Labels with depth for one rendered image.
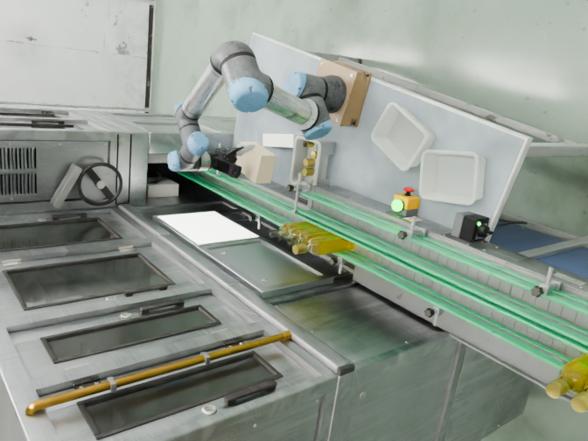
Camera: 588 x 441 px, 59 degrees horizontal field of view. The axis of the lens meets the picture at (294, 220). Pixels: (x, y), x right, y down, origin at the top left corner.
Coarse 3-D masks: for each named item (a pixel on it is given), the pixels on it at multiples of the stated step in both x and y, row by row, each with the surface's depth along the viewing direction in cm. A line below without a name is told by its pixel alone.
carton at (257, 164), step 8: (256, 144) 218; (248, 152) 212; (256, 152) 208; (264, 152) 210; (240, 160) 218; (248, 160) 213; (256, 160) 208; (264, 160) 208; (272, 160) 210; (248, 168) 213; (256, 168) 209; (264, 168) 210; (272, 168) 212; (248, 176) 214; (256, 176) 209; (264, 176) 212
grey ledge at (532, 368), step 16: (368, 272) 200; (368, 288) 201; (384, 288) 194; (400, 288) 188; (400, 304) 189; (416, 304) 183; (432, 304) 178; (432, 320) 178; (448, 320) 173; (464, 320) 169; (464, 336) 169; (480, 336) 164; (480, 352) 163; (496, 352) 161; (512, 352) 157; (512, 368) 155; (528, 368) 153; (544, 368) 149; (544, 384) 149
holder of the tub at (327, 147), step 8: (328, 144) 224; (320, 152) 223; (328, 152) 225; (320, 160) 224; (328, 160) 227; (320, 168) 225; (328, 168) 229; (320, 176) 227; (328, 176) 230; (320, 184) 228; (328, 184) 231
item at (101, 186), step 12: (96, 168) 246; (108, 168) 250; (84, 180) 245; (96, 180) 244; (108, 180) 252; (120, 180) 251; (84, 192) 246; (96, 192) 250; (108, 192) 250; (120, 192) 253; (96, 204) 247
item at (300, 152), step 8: (296, 144) 234; (320, 144) 222; (296, 152) 235; (304, 152) 238; (296, 160) 236; (296, 168) 238; (296, 176) 239; (304, 176) 241; (312, 176) 237; (304, 184) 235
